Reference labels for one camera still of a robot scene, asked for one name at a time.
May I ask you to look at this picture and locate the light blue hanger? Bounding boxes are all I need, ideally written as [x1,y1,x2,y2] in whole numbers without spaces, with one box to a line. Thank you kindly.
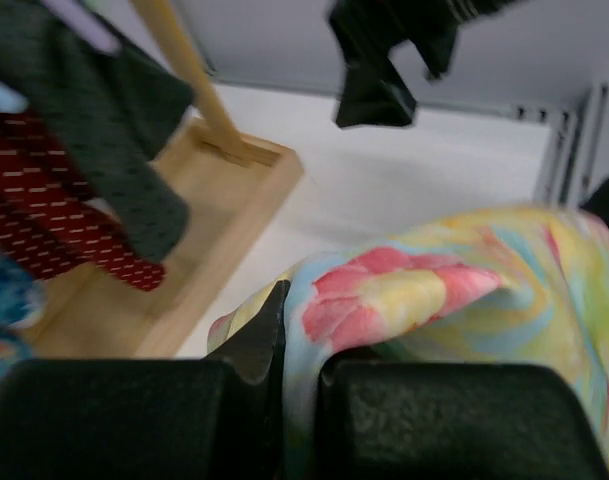
[0,82,29,114]

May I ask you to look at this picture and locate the dark grey dotted skirt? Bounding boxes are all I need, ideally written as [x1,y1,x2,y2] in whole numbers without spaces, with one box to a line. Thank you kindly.
[0,1,194,262]

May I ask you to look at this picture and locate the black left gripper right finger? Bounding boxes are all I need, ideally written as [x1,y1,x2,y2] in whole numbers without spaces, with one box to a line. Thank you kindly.
[314,360,609,480]

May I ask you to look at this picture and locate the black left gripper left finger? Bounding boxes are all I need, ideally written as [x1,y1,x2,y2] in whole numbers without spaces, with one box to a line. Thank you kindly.
[0,281,289,480]

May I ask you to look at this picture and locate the pastel floral skirt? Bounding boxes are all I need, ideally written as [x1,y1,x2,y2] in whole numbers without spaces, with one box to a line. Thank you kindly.
[206,202,609,480]

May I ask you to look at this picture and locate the lilac hanger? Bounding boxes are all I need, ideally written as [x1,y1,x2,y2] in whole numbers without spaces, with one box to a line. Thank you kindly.
[41,0,121,55]

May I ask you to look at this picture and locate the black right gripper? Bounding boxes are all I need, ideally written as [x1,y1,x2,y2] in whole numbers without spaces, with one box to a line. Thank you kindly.
[328,0,511,128]

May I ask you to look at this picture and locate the red polka dot skirt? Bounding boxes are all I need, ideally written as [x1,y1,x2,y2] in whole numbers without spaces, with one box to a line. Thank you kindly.
[0,113,165,291]

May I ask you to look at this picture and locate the blue floral skirt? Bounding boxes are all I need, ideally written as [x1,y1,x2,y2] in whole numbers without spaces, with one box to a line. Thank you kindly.
[0,250,45,378]

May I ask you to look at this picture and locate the wooden clothes rack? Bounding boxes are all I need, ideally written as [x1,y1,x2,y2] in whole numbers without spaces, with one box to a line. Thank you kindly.
[23,1,303,358]

